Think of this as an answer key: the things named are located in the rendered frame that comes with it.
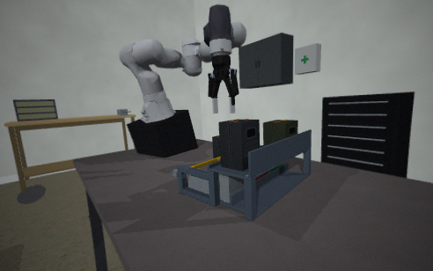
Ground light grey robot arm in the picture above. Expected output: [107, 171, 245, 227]
[119, 4, 246, 123]

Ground yellow bar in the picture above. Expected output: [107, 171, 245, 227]
[190, 157, 221, 168]

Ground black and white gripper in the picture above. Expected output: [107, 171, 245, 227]
[208, 55, 239, 114]

